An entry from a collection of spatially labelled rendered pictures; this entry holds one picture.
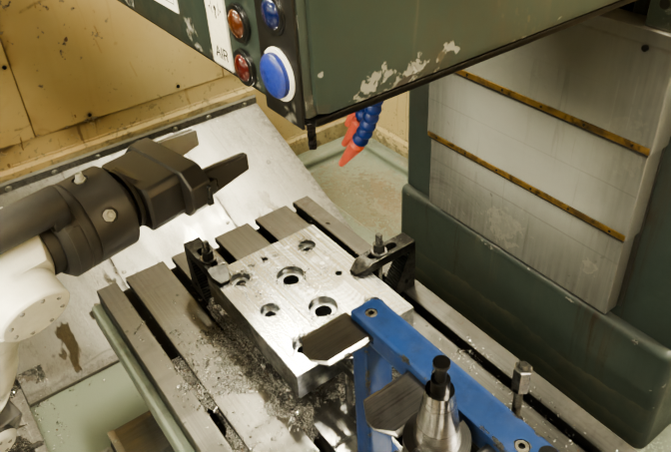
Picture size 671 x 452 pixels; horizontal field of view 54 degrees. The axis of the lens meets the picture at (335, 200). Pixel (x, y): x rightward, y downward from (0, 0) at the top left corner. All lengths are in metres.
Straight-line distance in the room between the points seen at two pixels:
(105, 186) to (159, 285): 0.70
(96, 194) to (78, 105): 1.19
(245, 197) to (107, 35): 0.54
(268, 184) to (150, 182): 1.20
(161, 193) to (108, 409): 0.92
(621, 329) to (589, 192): 0.28
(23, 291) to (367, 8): 0.37
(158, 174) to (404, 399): 0.33
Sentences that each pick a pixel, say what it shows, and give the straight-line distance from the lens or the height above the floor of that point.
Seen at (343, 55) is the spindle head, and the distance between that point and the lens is 0.42.
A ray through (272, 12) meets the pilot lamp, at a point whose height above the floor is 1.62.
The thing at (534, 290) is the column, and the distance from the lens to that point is 1.38.
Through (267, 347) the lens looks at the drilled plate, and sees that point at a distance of 1.06.
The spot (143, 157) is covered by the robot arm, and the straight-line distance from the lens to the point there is 0.72.
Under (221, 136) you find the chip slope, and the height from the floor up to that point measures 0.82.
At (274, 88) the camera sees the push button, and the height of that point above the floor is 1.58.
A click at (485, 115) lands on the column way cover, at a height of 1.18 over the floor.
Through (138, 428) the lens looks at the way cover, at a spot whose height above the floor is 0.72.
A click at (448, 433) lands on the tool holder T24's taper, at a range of 0.62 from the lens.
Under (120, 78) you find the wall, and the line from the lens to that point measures 1.84.
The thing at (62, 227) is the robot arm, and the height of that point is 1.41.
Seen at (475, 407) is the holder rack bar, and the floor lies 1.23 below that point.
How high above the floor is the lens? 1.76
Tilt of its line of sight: 35 degrees down
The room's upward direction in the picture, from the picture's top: 4 degrees counter-clockwise
